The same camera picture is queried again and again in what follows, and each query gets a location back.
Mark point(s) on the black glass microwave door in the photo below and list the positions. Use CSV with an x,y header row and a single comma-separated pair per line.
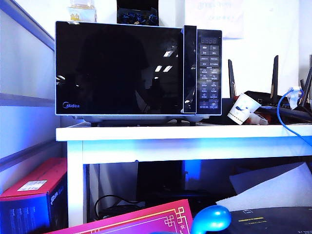
x,y
109,73

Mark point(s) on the black rectangular box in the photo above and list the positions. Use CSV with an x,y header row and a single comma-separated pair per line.
x,y
158,175

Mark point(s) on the black silver microwave oven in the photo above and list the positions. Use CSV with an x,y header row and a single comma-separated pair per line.
x,y
209,73

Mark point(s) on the dark box of blue-wrapped candies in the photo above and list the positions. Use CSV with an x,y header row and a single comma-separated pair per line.
x,y
137,15

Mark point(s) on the pink box with gold pattern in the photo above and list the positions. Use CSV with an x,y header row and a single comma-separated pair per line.
x,y
136,219

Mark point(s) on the black box with yellow label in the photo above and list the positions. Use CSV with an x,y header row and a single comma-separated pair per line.
x,y
270,219

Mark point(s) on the red blue cardboard box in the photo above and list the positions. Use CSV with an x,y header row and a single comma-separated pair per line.
x,y
26,204

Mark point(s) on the white table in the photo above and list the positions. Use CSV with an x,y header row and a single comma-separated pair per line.
x,y
170,146

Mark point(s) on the white paper cup blue print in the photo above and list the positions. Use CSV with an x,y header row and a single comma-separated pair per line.
x,y
243,107

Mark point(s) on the small white orange object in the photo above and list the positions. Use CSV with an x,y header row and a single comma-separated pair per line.
x,y
258,119

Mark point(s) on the handwritten lavender paper notice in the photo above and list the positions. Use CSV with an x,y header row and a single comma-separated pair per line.
x,y
214,24

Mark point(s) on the black router with antennas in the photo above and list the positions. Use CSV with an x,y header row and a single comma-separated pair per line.
x,y
268,100

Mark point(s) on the glossy blue rounded knob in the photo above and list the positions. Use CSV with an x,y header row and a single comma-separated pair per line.
x,y
212,218

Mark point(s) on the grey framed office partition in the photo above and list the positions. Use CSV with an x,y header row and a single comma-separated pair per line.
x,y
24,73

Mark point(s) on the white paper sheet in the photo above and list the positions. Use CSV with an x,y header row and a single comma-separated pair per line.
x,y
275,190

